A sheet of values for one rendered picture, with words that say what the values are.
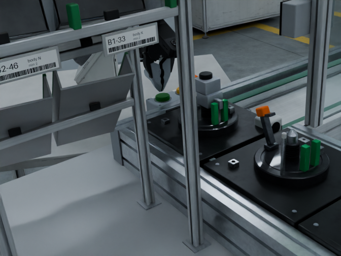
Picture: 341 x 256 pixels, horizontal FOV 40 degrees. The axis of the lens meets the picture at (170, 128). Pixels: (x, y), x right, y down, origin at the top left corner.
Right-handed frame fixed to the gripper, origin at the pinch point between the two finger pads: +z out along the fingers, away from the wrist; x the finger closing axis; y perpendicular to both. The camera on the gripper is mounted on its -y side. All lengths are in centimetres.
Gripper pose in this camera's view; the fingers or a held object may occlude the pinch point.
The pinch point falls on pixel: (162, 87)
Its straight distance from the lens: 125.6
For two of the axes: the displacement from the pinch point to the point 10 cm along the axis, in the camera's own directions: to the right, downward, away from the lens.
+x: -8.2, 3.1, -4.8
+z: 0.7, 8.9, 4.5
